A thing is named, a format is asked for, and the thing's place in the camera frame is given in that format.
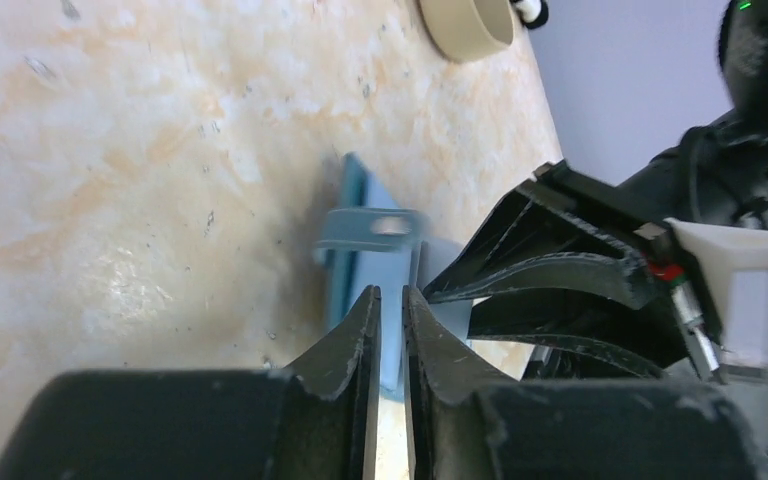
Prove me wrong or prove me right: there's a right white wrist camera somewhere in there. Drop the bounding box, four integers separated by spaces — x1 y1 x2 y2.
669 219 768 371

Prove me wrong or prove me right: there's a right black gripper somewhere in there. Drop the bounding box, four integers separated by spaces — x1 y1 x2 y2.
423 162 722 382

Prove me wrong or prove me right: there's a blue leather card holder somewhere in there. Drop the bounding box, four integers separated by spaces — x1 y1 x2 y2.
313 152 463 402

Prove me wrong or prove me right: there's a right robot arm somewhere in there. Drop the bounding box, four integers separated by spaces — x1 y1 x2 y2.
423 1 768 380

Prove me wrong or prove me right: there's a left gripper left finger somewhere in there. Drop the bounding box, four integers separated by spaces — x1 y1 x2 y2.
281 286 381 479

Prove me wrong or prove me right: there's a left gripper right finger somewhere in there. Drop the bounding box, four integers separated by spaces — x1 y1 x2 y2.
402 286 510 479

